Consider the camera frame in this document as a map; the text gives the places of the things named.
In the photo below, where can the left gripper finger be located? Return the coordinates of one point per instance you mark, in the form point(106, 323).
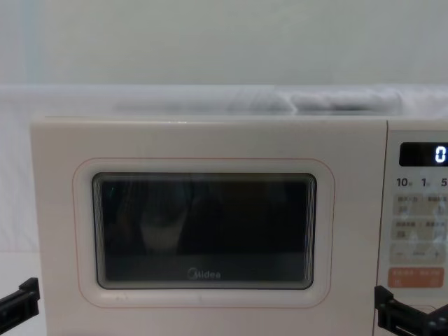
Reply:
point(24, 297)

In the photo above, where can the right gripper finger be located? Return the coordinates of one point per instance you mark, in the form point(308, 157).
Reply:
point(388, 308)

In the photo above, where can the white table cloth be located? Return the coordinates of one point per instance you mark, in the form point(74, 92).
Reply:
point(14, 266)

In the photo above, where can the cream microwave oven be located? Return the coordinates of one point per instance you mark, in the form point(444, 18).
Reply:
point(203, 140)

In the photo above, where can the white curtain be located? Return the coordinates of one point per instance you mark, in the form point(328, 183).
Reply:
point(210, 42)

